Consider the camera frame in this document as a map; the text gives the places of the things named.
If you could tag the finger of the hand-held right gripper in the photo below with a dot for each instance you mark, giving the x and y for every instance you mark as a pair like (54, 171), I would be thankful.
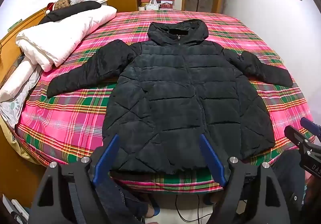
(309, 123)
(294, 135)

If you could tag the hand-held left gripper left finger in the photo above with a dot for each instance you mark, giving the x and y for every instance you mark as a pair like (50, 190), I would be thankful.
(106, 157)

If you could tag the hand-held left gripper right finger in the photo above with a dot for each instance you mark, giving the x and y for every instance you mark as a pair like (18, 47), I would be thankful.
(213, 157)

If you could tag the black hooded puffer jacket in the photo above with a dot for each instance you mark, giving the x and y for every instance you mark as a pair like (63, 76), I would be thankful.
(180, 93)

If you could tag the person's right leg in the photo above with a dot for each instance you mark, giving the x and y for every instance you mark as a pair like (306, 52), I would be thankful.
(288, 178)

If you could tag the person's leg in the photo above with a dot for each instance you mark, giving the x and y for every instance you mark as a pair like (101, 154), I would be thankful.
(117, 201)
(288, 178)

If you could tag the person's left leg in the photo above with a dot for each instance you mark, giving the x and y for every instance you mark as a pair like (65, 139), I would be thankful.
(117, 201)

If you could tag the bed with pink plaid sheet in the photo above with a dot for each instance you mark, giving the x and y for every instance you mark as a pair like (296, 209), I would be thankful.
(75, 118)

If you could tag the blue slipper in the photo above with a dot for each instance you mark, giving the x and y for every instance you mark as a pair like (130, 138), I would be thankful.
(156, 211)

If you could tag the white plastic object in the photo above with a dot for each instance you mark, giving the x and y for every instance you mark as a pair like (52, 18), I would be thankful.
(15, 207)

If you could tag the white pillow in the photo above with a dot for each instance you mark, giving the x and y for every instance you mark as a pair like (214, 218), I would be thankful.
(15, 83)

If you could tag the white folded duvet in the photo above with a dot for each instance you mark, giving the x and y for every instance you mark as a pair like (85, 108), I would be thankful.
(62, 35)

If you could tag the black cloth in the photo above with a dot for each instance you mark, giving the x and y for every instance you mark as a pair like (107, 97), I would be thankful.
(72, 10)

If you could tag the wooden headboard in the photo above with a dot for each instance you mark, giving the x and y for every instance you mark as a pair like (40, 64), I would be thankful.
(15, 35)

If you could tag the white tote bag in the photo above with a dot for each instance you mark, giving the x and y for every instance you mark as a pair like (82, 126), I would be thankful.
(152, 6)

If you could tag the red picture box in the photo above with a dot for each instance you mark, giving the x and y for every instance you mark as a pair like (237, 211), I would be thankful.
(166, 4)

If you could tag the red plush hat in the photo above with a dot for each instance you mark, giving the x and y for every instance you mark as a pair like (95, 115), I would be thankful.
(50, 7)

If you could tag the brown teddy bear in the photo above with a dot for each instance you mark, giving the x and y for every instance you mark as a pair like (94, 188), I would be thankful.
(62, 3)

